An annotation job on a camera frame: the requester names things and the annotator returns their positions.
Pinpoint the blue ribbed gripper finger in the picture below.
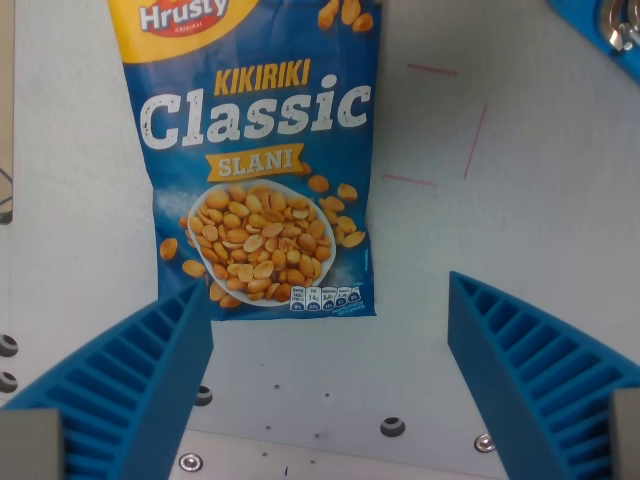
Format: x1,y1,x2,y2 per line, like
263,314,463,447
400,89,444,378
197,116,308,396
447,270,640,480
0,277,215,480

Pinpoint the blue Kikiriki Classic peanut bag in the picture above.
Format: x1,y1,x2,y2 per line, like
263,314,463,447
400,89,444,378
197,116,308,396
107,0,387,322

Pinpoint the blue object with metal part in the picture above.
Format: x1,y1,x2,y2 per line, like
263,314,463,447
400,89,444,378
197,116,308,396
545,0,640,84

